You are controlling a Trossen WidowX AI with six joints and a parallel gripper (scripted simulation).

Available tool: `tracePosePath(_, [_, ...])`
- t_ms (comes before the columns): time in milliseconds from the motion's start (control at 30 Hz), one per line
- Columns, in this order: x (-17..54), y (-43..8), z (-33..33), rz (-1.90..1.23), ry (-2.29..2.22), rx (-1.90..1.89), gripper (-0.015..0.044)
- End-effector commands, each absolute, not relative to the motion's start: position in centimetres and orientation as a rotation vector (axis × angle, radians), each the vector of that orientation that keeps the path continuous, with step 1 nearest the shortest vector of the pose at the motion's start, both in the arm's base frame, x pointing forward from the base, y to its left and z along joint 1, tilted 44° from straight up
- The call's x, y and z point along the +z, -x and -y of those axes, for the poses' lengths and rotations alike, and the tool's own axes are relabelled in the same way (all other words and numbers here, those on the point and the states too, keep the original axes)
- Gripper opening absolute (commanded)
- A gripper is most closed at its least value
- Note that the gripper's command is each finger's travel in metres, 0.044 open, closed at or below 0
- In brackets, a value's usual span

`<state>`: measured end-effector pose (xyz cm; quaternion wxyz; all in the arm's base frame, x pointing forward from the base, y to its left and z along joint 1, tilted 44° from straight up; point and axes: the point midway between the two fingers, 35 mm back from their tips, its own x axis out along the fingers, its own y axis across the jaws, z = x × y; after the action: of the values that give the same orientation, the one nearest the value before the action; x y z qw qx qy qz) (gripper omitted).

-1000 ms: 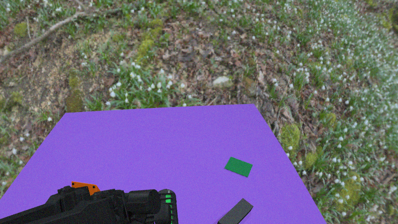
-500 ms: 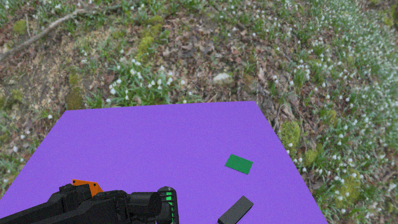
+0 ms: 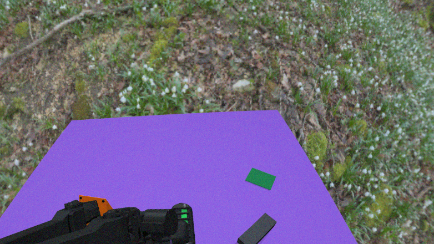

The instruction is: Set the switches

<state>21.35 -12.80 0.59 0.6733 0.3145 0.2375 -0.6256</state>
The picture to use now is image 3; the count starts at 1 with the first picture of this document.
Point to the green rectangular block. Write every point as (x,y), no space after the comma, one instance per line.
(261,178)

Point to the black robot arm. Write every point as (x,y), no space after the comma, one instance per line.
(69,226)

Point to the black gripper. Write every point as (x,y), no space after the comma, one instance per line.
(181,236)

